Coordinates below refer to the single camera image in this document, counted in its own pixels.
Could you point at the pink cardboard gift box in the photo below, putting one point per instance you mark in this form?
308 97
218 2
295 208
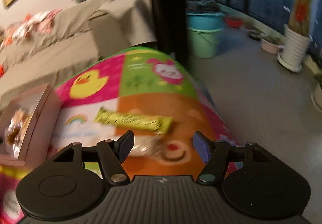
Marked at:
45 106

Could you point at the white ribbed plant pot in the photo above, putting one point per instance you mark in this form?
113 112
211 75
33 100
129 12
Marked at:
294 50

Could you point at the red plastic basin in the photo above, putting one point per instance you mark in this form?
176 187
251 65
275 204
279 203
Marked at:
234 22

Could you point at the colourful cartoon play mat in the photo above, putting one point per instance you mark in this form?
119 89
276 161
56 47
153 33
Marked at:
139 89

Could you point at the packaged bread bun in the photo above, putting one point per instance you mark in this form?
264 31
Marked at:
15 133

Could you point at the pink flower pot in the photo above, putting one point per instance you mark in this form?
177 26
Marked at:
271 47

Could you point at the yellow cheese stick packet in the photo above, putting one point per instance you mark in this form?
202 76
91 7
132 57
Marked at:
158 124

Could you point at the teal plastic bucket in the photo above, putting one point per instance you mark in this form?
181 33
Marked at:
205 21

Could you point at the beige covered sofa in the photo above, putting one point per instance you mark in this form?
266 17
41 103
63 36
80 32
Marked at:
80 36

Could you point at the packaged rice cracker bar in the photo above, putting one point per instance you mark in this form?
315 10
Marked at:
146 146

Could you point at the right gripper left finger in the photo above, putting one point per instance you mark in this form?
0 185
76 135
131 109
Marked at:
111 156

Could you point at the green plastic bucket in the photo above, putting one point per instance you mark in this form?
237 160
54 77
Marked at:
204 43

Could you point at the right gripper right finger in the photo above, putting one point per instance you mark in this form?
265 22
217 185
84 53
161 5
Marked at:
214 154

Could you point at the pile of pink clothes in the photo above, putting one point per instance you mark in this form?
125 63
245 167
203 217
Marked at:
40 23

